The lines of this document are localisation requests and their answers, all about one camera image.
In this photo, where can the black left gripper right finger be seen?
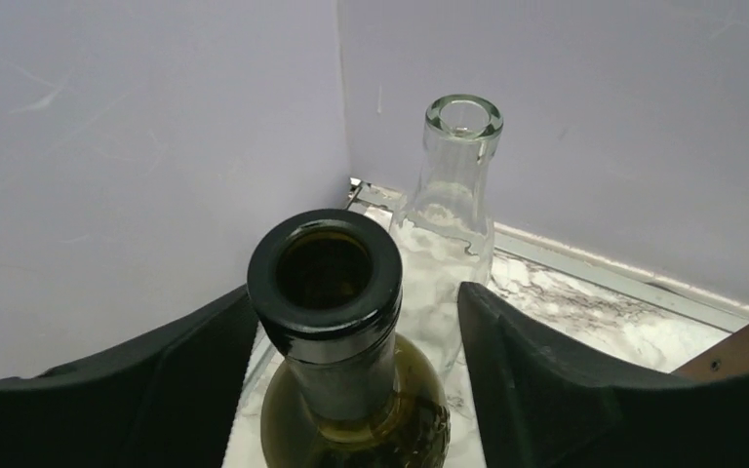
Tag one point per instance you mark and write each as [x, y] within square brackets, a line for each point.
[544, 399]

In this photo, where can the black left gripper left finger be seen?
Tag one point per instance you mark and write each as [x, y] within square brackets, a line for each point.
[166, 398]

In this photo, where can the clear glass bottle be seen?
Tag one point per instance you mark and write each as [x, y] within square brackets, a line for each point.
[442, 228]

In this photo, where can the green wine bottle cream label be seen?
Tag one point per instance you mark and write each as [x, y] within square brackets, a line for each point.
[351, 391]

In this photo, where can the brown wooden wine rack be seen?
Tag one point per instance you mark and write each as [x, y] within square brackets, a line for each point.
[727, 358]

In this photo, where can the aluminium frame rail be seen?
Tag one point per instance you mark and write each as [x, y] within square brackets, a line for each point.
[679, 298]

